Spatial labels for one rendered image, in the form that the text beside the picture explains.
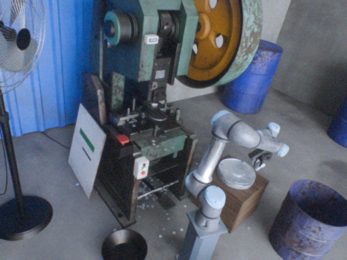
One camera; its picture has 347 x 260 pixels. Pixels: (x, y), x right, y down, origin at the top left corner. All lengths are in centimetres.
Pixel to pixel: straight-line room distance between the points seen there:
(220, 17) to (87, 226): 168
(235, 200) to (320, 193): 66
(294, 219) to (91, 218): 143
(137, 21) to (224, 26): 57
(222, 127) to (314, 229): 99
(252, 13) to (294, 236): 147
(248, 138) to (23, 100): 213
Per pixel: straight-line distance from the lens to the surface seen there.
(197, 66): 211
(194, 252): 185
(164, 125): 186
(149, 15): 162
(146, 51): 167
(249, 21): 179
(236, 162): 236
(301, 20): 499
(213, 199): 157
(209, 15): 202
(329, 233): 215
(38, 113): 301
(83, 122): 239
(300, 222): 213
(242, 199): 213
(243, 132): 142
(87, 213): 230
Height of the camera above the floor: 175
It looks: 33 degrees down
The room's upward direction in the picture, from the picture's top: 11 degrees clockwise
